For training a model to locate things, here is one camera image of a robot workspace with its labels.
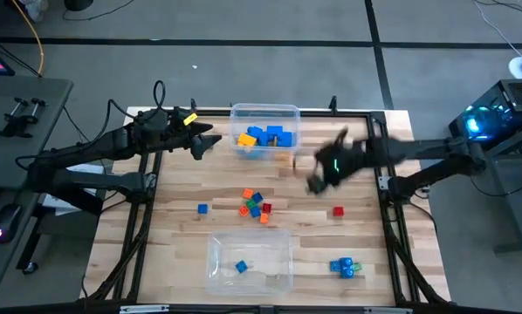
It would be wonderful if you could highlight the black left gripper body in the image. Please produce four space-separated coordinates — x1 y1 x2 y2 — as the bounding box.
132 108 193 152

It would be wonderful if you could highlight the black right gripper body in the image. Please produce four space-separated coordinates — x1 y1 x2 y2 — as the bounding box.
315 137 375 187

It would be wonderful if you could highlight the tall clear plastic container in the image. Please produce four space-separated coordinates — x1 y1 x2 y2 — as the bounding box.
229 103 301 160

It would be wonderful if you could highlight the wide clear plastic container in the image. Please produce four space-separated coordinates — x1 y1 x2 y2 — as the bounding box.
205 229 295 297

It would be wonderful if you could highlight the black round base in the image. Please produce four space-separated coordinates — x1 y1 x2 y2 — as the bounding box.
63 0 95 12

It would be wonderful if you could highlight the gray desk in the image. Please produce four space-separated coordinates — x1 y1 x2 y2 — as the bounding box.
0 76 74 297

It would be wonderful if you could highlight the black lit computer tower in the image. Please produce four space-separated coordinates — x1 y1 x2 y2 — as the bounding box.
448 78 522 152

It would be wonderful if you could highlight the white plastic bag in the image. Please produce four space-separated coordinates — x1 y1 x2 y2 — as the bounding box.
18 0 49 23

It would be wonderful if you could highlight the black computer mouse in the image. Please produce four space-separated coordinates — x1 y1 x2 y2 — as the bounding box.
0 203 24 245

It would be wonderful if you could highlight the gray metal stand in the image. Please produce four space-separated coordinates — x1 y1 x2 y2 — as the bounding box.
464 121 522 255

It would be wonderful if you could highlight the black aluminium table frame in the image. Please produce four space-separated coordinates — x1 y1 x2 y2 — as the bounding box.
80 96 453 306

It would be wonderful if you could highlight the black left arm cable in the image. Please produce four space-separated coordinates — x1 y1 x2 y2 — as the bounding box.
107 79 167 121

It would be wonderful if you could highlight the black desk clamp mount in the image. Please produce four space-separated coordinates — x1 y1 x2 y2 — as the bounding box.
0 97 49 140

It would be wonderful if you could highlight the silver metal bracket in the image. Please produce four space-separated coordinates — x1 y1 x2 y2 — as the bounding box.
363 306 414 314
119 304 171 314

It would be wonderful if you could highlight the yellow floor cable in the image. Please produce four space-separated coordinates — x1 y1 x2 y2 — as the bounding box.
10 0 45 77

